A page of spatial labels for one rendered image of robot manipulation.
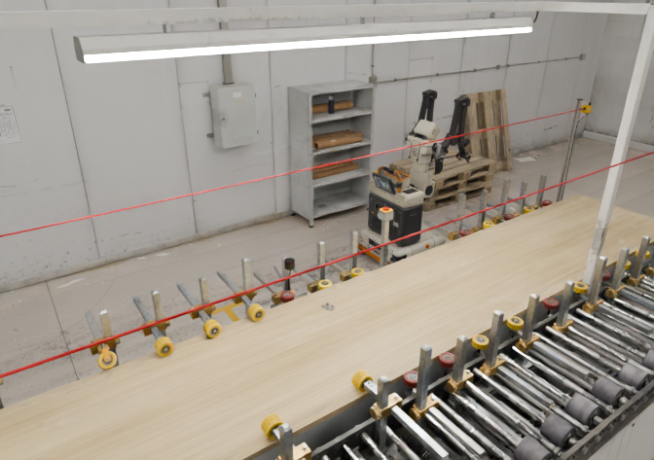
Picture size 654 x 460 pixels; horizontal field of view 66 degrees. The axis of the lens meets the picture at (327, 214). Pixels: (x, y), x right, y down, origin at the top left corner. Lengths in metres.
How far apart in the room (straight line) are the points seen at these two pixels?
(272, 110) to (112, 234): 2.12
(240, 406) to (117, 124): 3.39
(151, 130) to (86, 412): 3.26
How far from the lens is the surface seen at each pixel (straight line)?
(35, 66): 4.92
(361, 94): 6.06
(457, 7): 2.80
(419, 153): 4.83
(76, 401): 2.55
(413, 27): 2.57
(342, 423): 2.46
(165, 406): 2.39
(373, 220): 5.03
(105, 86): 5.02
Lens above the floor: 2.52
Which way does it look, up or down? 24 degrees down
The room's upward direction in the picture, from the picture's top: straight up
